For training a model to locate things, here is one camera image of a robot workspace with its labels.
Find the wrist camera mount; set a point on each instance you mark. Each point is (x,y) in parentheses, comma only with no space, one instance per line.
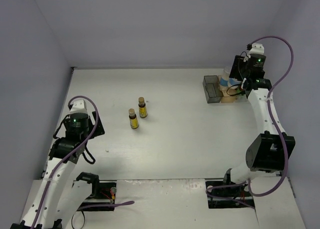
(255,48)
(78,106)

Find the rear yellow label bottle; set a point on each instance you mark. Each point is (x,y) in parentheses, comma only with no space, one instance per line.
(142,107)

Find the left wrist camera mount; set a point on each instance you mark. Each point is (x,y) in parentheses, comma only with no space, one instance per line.
(78,106)

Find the yellow label bottle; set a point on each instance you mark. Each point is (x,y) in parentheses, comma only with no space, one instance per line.
(142,107)
(134,124)

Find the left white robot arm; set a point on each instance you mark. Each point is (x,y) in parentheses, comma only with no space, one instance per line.
(49,210)

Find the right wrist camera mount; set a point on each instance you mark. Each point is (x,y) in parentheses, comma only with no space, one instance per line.
(255,48)

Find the amber plastic bin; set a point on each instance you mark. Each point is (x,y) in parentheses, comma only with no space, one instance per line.
(224,89)

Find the front yellow label bottle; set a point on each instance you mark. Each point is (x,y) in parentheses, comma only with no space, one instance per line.
(134,124)

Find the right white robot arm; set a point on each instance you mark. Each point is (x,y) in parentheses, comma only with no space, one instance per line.
(272,148)

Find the clear plastic bin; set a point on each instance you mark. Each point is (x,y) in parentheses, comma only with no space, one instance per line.
(241,98)

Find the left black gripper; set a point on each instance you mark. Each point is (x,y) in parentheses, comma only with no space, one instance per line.
(97,129)

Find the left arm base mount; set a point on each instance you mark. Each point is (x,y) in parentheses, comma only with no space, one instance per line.
(103,192)

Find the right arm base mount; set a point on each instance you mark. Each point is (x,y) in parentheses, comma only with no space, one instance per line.
(225,194)

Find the white granule jar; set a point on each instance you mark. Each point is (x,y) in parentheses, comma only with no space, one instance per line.
(224,78)
(233,83)

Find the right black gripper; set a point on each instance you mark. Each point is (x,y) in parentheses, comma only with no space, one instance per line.
(236,67)

